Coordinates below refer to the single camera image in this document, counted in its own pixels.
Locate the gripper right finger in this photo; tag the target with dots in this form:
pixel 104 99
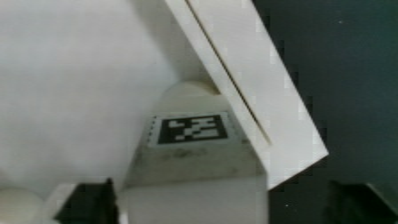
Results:
pixel 362 204

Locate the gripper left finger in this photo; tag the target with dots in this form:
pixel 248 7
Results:
pixel 81 204

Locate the white table leg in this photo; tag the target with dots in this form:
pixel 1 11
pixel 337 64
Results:
pixel 197 181

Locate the white square table top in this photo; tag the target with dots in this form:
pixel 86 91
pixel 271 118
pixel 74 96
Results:
pixel 95 55

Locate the white right fence piece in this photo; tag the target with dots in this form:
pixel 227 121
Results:
pixel 244 46

